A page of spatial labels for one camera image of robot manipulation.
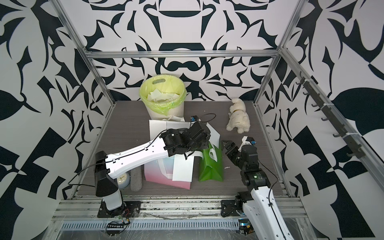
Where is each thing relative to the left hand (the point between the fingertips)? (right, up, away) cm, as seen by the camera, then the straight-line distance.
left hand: (207, 137), depth 72 cm
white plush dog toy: (+23, +8, +25) cm, 34 cm away
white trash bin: (-16, +12, +17) cm, 26 cm away
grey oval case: (-37, -23, +9) cm, 45 cm away
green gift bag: (+1, -11, -7) cm, 14 cm away
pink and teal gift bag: (-22, -16, 0) cm, 27 cm away
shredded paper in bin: (-30, +23, +27) cm, 47 cm away
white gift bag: (-25, +4, +5) cm, 26 cm away
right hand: (+9, -4, +6) cm, 12 cm away
